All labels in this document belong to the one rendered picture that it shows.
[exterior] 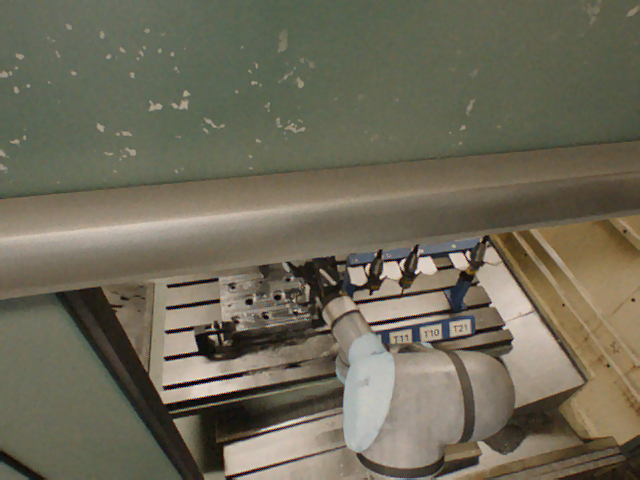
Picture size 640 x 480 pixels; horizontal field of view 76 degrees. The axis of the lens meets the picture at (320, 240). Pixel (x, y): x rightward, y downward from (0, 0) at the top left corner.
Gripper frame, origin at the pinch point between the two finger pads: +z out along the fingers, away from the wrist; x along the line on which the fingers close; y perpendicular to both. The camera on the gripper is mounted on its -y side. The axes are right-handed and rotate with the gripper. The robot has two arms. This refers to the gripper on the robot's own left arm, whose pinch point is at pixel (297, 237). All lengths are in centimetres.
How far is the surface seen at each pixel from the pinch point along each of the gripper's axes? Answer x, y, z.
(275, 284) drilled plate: 2.1, 44.7, 19.2
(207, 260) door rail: -30, -59, -48
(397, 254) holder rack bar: 33.6, 20.1, -2.4
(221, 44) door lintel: -27, -68, -45
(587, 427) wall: 82, 68, -66
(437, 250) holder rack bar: 46, 20, -6
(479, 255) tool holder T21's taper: 55, 17, -15
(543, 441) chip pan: 69, 75, -62
